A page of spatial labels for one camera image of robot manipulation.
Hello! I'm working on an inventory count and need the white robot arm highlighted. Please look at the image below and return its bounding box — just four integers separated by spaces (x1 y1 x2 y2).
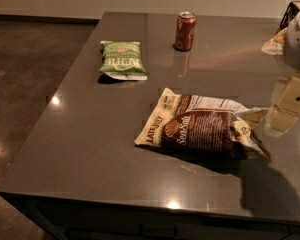
261 1 300 137

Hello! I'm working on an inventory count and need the brown sea salt chip bag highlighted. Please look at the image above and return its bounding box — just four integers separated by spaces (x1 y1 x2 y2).
135 88 270 160

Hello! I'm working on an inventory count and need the black wire basket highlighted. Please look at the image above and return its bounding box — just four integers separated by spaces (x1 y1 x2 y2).
279 1 300 30

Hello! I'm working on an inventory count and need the red coke can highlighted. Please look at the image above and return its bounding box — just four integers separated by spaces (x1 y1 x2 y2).
174 11 196 52

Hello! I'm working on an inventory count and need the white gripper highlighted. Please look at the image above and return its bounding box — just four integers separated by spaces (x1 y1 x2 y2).
264 71 300 133

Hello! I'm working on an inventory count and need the green jalapeno chip bag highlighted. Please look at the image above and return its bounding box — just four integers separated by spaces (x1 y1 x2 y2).
100 41 147 81

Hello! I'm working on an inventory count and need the yellow snack bag in background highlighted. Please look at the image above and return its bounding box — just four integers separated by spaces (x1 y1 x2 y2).
261 28 287 56

